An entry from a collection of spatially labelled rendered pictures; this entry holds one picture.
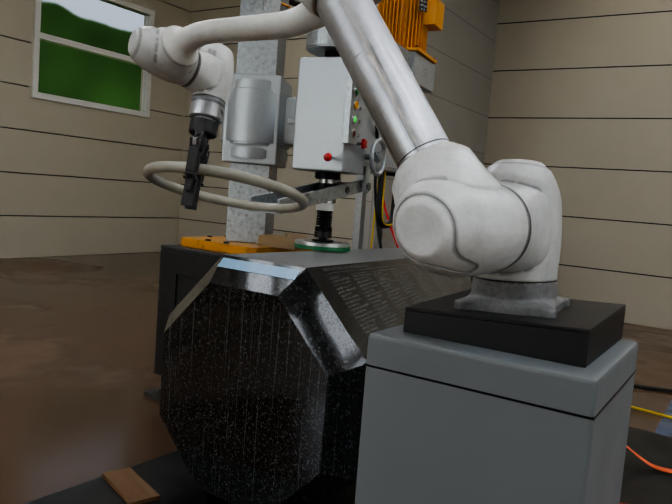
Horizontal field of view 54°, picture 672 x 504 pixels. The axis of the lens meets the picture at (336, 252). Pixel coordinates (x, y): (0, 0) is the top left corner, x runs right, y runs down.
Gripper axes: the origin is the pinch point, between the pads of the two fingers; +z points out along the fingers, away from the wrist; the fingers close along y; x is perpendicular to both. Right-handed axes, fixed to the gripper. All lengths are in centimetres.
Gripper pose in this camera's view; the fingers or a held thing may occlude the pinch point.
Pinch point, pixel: (190, 195)
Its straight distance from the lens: 176.6
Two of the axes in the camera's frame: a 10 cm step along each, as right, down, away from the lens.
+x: -9.9, -1.5, 0.4
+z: -1.5, 9.8, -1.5
